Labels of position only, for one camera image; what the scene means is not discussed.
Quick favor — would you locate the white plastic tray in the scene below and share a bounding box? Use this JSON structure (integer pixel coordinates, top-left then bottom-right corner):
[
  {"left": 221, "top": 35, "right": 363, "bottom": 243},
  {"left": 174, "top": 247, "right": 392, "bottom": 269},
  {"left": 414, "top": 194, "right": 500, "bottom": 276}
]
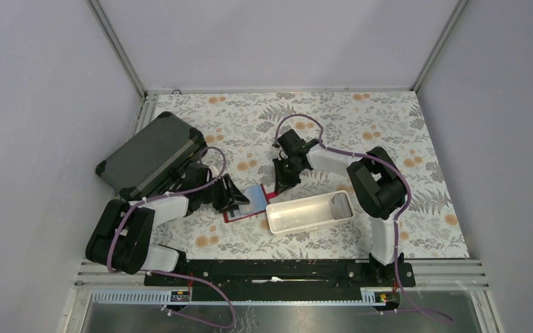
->
[{"left": 266, "top": 190, "right": 355, "bottom": 236}]

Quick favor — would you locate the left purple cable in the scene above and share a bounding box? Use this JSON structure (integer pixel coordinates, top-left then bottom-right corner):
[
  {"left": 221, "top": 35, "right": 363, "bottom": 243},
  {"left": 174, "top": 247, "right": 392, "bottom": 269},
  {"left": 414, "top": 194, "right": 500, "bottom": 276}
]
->
[{"left": 106, "top": 146, "right": 237, "bottom": 329}]

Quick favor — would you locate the red card holder wallet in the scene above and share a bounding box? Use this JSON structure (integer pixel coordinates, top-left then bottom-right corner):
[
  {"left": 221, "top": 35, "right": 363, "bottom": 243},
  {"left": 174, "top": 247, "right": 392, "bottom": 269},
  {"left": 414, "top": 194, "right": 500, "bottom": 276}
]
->
[{"left": 223, "top": 185, "right": 278, "bottom": 223}]

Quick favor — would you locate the black hard case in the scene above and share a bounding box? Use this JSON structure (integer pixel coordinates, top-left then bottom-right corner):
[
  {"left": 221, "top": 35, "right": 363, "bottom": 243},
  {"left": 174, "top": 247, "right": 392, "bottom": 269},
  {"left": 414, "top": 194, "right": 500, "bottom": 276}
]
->
[{"left": 95, "top": 112, "right": 207, "bottom": 201}]

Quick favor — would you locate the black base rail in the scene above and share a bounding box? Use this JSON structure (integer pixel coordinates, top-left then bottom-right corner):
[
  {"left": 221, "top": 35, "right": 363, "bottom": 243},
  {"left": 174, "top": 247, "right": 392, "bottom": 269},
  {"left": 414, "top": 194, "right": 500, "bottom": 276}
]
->
[{"left": 78, "top": 258, "right": 484, "bottom": 308}]

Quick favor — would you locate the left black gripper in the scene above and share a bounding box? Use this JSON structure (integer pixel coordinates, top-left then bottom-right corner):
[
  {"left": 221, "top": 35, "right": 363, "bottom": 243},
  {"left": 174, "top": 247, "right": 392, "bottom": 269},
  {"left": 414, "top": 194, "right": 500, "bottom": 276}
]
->
[{"left": 198, "top": 173, "right": 249, "bottom": 213}]

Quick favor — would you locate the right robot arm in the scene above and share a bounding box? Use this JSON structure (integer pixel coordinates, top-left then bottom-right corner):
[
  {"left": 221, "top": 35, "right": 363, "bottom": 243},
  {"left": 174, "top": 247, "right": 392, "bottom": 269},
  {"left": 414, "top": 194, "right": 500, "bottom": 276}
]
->
[{"left": 273, "top": 130, "right": 410, "bottom": 286}]

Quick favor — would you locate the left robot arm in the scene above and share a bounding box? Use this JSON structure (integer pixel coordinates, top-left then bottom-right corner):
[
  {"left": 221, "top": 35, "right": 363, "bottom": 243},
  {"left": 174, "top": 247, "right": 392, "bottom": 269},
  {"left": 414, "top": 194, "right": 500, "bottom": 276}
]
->
[{"left": 85, "top": 163, "right": 251, "bottom": 285}]

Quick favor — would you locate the silver VIP card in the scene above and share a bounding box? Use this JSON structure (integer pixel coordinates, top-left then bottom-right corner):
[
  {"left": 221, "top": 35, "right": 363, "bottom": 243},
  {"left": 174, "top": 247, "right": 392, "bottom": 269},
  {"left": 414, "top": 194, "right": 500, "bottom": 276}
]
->
[
  {"left": 330, "top": 193, "right": 353, "bottom": 220},
  {"left": 227, "top": 205, "right": 261, "bottom": 220}
]

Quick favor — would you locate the floral table mat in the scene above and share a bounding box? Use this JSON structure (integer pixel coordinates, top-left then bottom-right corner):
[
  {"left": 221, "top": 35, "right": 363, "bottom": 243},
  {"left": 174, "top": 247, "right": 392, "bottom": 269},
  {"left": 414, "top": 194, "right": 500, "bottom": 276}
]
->
[{"left": 144, "top": 92, "right": 469, "bottom": 259}]

